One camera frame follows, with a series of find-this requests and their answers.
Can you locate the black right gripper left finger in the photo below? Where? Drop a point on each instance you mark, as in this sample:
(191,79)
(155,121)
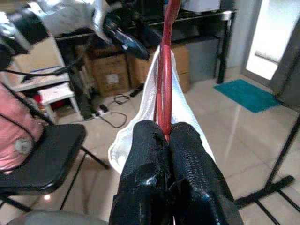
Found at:
(143,164)

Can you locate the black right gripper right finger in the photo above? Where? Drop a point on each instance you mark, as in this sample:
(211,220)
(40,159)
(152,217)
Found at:
(199,178)

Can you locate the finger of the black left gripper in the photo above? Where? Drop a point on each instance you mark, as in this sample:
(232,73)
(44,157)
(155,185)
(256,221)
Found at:
(138,48)

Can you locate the red plastic clothes hanger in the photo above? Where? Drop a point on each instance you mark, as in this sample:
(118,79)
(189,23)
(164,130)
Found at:
(167,82)

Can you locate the white shirt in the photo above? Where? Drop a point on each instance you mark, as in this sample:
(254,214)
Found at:
(145,93)

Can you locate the plain cardboard box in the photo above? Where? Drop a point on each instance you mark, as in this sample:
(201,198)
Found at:
(138,70)

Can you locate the cardboard box with white label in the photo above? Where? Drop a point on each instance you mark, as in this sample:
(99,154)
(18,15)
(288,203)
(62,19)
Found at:
(110,70)

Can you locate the black clothes rack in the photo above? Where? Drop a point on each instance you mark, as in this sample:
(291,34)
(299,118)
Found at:
(262,192)

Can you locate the white power strip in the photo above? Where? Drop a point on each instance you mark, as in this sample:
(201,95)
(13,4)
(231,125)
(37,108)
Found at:
(100,112)

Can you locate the black metal shelf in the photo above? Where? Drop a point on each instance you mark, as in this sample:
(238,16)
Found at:
(225,47)

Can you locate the white step stool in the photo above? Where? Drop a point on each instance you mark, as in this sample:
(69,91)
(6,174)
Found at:
(56,91)

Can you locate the white desk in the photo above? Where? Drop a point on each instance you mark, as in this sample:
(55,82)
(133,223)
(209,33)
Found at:
(42,80)

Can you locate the teal floor mat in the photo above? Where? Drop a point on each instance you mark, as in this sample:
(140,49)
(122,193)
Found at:
(248,95)

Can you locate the black folding chair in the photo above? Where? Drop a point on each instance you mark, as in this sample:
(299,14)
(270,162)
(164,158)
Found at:
(47,152)

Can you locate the glass door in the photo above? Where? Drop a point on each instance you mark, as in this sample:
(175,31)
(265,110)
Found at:
(264,35)

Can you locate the pink bag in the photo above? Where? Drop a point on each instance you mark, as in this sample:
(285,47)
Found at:
(16,122)

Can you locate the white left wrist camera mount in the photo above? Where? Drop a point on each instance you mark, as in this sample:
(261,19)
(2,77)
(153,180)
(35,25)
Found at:
(70,16)

